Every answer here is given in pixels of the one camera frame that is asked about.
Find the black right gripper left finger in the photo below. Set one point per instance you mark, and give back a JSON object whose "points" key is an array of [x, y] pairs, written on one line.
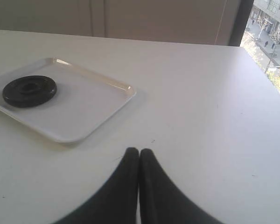
{"points": [[116, 201]]}

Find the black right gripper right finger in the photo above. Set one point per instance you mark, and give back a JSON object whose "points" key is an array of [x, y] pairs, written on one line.
{"points": [[161, 202]]}

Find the black weight plate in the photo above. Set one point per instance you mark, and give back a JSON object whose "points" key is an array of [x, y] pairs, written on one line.
{"points": [[29, 91]]}

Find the white plastic tray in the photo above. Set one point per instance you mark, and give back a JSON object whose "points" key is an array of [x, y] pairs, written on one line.
{"points": [[84, 100]]}

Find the dark window frame post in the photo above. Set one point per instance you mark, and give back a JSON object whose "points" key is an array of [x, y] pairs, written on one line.
{"points": [[238, 29]]}

